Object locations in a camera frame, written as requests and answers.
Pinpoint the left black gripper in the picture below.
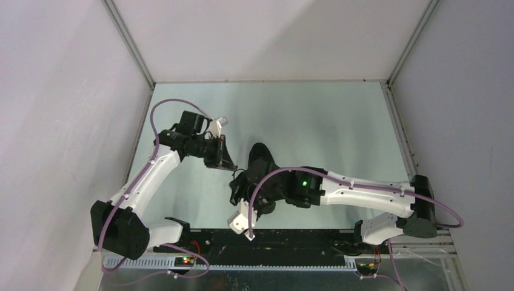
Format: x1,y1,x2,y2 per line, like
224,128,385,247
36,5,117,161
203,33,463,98
191,135,236,172

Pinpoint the black shoe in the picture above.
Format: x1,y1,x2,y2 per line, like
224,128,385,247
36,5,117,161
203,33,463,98
243,142,280,184

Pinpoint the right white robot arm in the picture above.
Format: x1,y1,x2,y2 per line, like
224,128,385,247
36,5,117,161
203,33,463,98
227,162,438,253

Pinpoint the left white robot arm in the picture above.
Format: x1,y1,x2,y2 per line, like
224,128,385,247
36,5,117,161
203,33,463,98
90,111,237,260

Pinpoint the left circuit board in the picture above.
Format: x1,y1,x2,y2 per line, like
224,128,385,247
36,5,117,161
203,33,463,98
173,256,196,267

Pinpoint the circuit board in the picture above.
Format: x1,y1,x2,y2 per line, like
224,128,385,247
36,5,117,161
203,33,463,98
356,263,378,277
173,256,196,267

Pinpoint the right circuit board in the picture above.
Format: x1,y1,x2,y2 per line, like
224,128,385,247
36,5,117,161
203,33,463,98
356,263,378,277

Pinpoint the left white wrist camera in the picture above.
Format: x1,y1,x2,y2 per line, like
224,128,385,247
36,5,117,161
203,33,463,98
207,116,228,138

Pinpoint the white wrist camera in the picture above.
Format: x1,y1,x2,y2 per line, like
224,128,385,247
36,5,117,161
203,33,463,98
227,199,258,241
207,116,228,138

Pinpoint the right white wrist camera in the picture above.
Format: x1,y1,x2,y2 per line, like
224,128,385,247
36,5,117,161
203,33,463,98
227,199,258,241

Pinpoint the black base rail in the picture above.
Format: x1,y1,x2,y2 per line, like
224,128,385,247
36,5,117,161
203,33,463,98
160,228,392,267

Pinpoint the grey slotted cable duct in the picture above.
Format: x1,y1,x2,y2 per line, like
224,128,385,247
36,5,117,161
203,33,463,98
120,256,357,272

